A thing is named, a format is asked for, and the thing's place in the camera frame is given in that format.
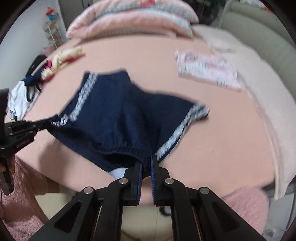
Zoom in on left hand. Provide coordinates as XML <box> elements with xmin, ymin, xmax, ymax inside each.
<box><xmin>1</xmin><ymin>156</ymin><xmax>15</xmax><ymax>183</ymax></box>

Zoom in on pink folded quilt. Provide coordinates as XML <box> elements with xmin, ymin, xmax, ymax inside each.
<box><xmin>66</xmin><ymin>1</ymin><xmax>199</xmax><ymax>39</ymax></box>

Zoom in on cream and red garment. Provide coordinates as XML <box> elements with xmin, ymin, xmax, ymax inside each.
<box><xmin>41</xmin><ymin>46</ymin><xmax>85</xmax><ymax>82</ymax></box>

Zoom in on cream white blanket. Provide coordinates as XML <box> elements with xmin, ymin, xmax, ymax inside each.
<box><xmin>192</xmin><ymin>25</ymin><xmax>295</xmax><ymax>200</ymax></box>

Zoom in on light pink patterned garment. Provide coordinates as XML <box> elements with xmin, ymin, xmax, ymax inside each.
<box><xmin>175</xmin><ymin>50</ymin><xmax>242</xmax><ymax>91</ymax></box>

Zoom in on grey-green padded headboard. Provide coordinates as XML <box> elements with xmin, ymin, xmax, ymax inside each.
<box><xmin>217</xmin><ymin>0</ymin><xmax>296</xmax><ymax>79</ymax></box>

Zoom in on pink bed sheet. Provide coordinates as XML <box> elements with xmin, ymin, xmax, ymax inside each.
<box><xmin>25</xmin><ymin>35</ymin><xmax>274</xmax><ymax>196</ymax></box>

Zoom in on white navy-trimmed shirt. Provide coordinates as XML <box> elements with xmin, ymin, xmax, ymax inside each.
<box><xmin>8</xmin><ymin>74</ymin><xmax>42</xmax><ymax>121</ymax></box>

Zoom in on pink fluffy sleeve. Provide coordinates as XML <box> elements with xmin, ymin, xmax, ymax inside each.
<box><xmin>0</xmin><ymin>155</ymin><xmax>63</xmax><ymax>241</ymax></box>

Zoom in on white shelf rack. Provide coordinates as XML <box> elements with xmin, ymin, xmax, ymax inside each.
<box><xmin>43</xmin><ymin>7</ymin><xmax>63</xmax><ymax>49</ymax></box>

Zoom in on navy shorts with silver stripes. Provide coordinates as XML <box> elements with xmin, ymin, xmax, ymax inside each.
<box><xmin>48</xmin><ymin>71</ymin><xmax>209</xmax><ymax>178</ymax></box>

